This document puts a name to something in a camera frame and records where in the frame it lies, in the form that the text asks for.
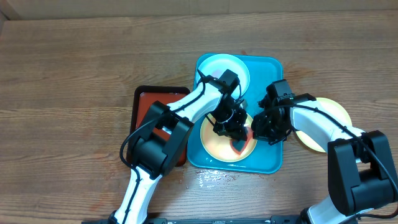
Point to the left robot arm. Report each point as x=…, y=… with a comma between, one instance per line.
x=153, y=149

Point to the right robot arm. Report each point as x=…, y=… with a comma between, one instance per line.
x=361, y=171

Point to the black tray with red water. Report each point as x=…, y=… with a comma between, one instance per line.
x=144, y=97

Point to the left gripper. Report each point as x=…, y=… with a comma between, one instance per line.
x=236, y=130

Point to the teal plastic tray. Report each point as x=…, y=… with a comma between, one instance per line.
x=265, y=158

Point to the yellow plate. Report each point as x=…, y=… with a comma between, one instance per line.
x=219, y=146
x=332, y=107

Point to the light blue plate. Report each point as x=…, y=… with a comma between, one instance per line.
x=215, y=65

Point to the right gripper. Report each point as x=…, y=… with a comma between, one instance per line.
x=262, y=128

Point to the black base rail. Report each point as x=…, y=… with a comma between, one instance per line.
x=275, y=219

